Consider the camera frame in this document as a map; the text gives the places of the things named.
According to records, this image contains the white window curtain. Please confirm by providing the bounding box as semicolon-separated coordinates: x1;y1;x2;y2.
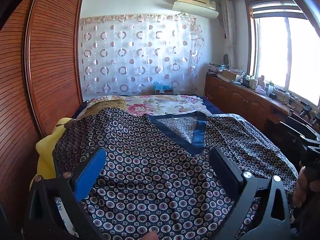
220;0;238;70

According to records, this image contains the pink plastic jug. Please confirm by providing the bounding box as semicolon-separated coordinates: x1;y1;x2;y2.
255;75;267;93

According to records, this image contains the floral blanket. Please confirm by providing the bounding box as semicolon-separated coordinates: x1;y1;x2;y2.
122;94;213;118

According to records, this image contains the wooden cabinet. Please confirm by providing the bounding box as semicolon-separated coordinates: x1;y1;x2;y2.
204;74;320;135

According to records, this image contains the cardboard box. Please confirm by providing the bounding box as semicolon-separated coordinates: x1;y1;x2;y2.
217;69;242;82

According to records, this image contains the circle patterned sheer curtain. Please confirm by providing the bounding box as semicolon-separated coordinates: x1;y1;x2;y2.
79;12;205;98

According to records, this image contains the navy patterned pajama top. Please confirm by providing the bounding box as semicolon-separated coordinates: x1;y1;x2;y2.
51;107;299;240

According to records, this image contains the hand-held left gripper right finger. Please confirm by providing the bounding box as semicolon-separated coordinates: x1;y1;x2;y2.
209;146;292;240

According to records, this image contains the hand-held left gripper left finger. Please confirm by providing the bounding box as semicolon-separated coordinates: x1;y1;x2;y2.
25;147;108;240

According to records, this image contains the blue floral white cover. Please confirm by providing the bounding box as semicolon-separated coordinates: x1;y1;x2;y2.
51;196;83;238

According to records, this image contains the blue tissue pack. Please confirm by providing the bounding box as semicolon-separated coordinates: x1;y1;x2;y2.
152;81;175;95

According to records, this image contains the black chair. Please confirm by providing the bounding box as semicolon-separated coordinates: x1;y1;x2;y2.
278;110;320;145

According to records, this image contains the wall air conditioner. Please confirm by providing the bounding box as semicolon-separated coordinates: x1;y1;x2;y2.
173;0;218;18

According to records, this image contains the window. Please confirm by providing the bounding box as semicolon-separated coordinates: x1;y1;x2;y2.
246;0;320;108

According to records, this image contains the wooden louvered wardrobe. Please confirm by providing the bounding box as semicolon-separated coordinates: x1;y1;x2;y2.
0;0;84;230

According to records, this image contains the person's right hand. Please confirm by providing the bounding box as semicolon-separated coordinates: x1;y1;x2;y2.
292;166;320;205

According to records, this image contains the yellow cloth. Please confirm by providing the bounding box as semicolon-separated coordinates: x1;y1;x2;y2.
29;117;73;190

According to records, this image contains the person's left hand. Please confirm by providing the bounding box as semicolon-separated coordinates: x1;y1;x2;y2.
140;231;159;240

